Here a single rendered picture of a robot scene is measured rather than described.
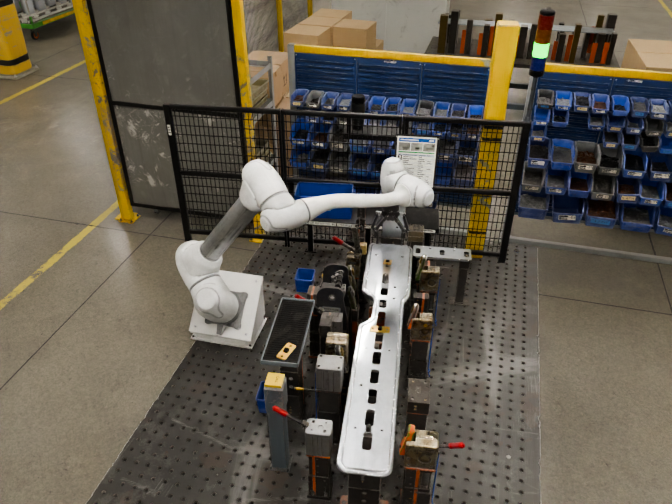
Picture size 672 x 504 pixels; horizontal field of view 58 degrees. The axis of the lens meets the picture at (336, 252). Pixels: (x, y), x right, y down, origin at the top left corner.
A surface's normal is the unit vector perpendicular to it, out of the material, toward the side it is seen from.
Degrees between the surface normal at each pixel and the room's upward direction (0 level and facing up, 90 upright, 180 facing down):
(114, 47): 90
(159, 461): 0
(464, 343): 0
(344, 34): 90
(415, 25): 90
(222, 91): 91
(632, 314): 0
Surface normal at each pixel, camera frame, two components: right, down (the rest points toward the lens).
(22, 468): 0.00, -0.83
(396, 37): -0.25, 0.54
